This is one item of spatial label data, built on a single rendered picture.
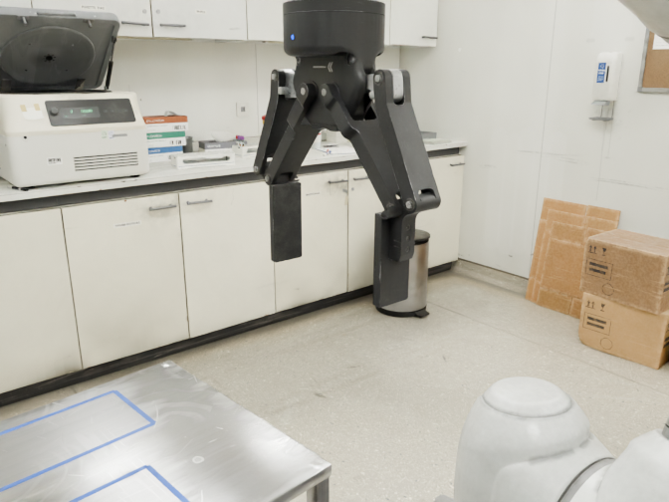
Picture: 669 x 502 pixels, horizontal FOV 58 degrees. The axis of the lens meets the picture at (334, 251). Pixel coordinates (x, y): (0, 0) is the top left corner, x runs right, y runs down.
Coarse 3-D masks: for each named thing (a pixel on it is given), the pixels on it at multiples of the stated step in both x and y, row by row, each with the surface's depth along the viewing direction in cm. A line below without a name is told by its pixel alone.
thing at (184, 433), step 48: (144, 384) 106; (192, 384) 106; (0, 432) 92; (48, 432) 92; (96, 432) 92; (144, 432) 92; (192, 432) 92; (240, 432) 92; (0, 480) 81; (48, 480) 81; (96, 480) 81; (144, 480) 81; (192, 480) 81; (240, 480) 81; (288, 480) 81
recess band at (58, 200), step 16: (352, 160) 343; (224, 176) 293; (240, 176) 299; (256, 176) 305; (80, 192) 252; (96, 192) 256; (112, 192) 260; (128, 192) 265; (144, 192) 269; (160, 192) 274; (0, 208) 234; (16, 208) 238; (32, 208) 241
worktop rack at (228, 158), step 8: (192, 152) 295; (200, 152) 295; (208, 152) 295; (216, 152) 295; (224, 152) 296; (232, 152) 296; (176, 160) 283; (192, 160) 295; (200, 160) 299; (208, 160) 301; (216, 160) 303; (224, 160) 295; (232, 160) 297; (176, 168) 284; (184, 168) 286
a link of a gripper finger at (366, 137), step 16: (320, 96) 44; (336, 96) 43; (336, 112) 43; (368, 112) 45; (352, 128) 42; (368, 128) 43; (352, 144) 43; (368, 144) 42; (384, 144) 43; (368, 160) 42; (384, 160) 42; (368, 176) 42; (384, 176) 41; (384, 192) 41; (384, 208) 42; (400, 208) 41
